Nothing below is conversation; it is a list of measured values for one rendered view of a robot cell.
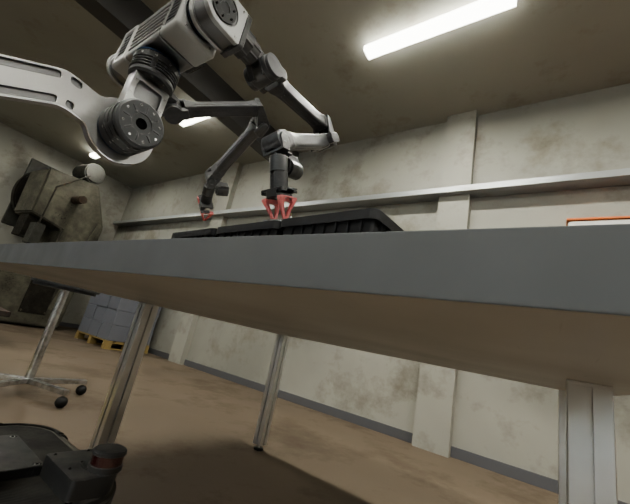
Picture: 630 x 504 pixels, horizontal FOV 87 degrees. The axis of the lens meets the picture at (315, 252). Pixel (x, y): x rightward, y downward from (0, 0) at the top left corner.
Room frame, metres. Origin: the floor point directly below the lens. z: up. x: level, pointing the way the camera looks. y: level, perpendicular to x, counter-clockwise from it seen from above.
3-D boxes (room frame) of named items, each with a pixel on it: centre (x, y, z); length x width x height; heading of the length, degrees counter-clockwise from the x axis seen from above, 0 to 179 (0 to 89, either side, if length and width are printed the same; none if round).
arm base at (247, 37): (0.83, 0.34, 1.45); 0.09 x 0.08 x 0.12; 53
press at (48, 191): (5.96, 4.90, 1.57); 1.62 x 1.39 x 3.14; 143
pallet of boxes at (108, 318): (5.76, 2.92, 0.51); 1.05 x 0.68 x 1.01; 53
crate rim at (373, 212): (0.89, -0.13, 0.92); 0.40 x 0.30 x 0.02; 138
